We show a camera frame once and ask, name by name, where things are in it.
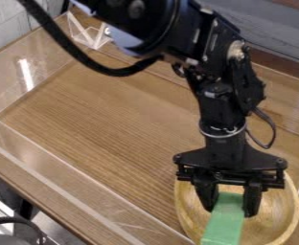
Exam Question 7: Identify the green rectangular block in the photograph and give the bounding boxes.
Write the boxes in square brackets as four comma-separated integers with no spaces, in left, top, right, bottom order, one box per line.
[200,192,245,245]

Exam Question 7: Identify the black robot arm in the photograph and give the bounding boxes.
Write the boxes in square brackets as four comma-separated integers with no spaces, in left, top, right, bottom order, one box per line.
[71,0,287,217]

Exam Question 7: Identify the light wooden bowl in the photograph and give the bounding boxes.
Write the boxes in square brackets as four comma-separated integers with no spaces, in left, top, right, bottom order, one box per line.
[174,174,299,245]

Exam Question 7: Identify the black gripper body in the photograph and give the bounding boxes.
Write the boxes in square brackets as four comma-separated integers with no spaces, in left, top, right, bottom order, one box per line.
[172,130,287,189]

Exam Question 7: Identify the grey bench in background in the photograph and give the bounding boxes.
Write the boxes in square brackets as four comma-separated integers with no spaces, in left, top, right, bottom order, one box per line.
[199,0,299,61]

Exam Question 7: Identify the black cable lower left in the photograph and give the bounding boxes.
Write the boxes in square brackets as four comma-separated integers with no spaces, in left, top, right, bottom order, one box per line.
[0,216,48,245]

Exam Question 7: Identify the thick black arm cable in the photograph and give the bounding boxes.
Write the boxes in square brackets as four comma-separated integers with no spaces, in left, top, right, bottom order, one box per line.
[16,0,164,78]

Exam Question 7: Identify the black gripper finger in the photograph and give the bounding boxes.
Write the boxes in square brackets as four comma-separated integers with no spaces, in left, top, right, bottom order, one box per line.
[195,179,219,212]
[243,183,262,217]

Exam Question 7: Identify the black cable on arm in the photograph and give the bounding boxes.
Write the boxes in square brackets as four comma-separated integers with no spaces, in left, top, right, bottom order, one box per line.
[246,107,278,150]

